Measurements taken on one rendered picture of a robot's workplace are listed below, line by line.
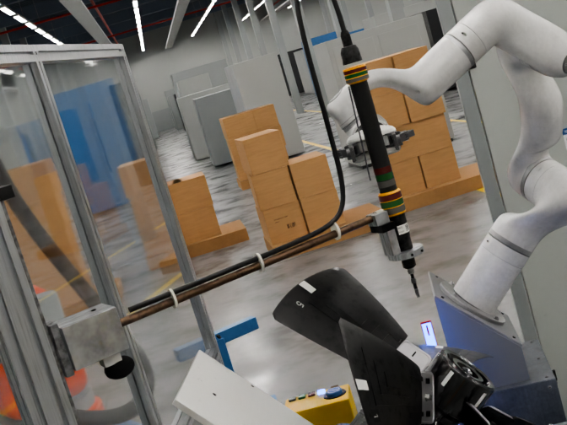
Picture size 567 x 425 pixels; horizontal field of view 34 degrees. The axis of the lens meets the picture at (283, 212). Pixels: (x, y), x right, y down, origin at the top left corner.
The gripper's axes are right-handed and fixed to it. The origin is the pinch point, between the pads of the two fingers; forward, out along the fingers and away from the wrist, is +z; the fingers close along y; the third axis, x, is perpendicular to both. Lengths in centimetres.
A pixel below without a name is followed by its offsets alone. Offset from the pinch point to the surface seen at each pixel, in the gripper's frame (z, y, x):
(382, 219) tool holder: 7.6, 2.0, -12.4
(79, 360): 45, 51, -14
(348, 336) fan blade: 35.5, 11.5, -23.6
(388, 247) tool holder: 6.6, 2.3, -17.9
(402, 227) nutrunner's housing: 5.7, -1.2, -15.2
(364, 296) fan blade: 0.0, 9.6, -27.6
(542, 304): -175, -45, -96
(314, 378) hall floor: -356, 74, -165
